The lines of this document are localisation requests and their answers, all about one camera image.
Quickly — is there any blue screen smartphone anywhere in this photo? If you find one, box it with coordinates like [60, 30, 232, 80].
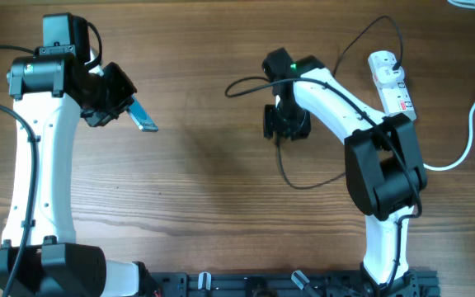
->
[127, 96, 158, 132]

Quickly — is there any black charger cable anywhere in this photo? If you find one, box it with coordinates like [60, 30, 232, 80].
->
[275, 15, 405, 191]

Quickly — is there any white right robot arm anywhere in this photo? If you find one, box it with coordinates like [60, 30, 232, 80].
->
[261, 49, 427, 290]

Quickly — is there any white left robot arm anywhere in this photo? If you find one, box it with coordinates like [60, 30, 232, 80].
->
[0, 53, 154, 296]

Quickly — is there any white charger plug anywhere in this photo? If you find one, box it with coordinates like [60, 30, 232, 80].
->
[374, 66, 405, 88]

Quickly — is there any white power strip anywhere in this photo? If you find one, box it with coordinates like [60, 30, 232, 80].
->
[368, 50, 416, 121]

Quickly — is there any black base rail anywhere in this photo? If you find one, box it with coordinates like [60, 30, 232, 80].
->
[141, 270, 441, 297]

